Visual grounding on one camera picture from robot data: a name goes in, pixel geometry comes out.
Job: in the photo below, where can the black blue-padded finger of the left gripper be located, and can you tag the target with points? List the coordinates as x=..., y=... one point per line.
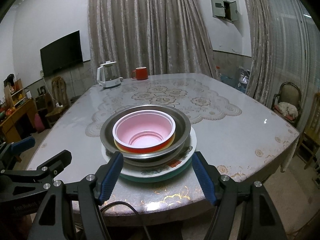
x=10, y=152
x=22, y=192

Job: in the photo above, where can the large white patterned plate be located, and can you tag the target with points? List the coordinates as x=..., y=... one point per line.
x=181, y=157

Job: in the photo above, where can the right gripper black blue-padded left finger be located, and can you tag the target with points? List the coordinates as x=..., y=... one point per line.
x=54, y=218

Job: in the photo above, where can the white electric kettle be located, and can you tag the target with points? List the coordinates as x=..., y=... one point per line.
x=108, y=75

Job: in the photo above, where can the dark upholstered armchair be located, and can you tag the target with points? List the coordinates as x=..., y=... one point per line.
x=286, y=103

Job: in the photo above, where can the beige centre curtain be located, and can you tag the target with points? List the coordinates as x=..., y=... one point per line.
x=165, y=36

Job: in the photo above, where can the pink bin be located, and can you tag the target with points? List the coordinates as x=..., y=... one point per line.
x=38, y=123

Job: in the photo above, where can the lace floral tablecloth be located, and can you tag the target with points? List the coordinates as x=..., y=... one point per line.
x=196, y=96

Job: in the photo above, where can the grey wall electrical box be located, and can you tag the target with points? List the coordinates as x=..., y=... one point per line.
x=225, y=10

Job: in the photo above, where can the wooden sideboard cabinet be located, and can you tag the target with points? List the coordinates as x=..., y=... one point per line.
x=20, y=114

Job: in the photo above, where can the beige curtain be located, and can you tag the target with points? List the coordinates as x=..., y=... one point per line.
x=165, y=36
x=285, y=48

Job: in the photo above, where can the black wall television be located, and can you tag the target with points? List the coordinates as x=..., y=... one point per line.
x=61, y=54

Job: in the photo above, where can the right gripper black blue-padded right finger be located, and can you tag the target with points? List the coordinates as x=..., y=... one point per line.
x=259, y=219

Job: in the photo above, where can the beige right curtain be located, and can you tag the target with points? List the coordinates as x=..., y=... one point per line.
x=285, y=48

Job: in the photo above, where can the red mug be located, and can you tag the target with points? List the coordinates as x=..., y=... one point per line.
x=140, y=73

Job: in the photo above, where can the pink and red plastic bowl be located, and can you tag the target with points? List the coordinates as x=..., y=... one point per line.
x=144, y=128

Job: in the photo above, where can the large stainless steel bowl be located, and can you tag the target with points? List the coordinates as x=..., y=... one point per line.
x=183, y=128

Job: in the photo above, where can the wooden chair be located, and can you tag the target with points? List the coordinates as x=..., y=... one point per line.
x=309, y=138
x=61, y=103

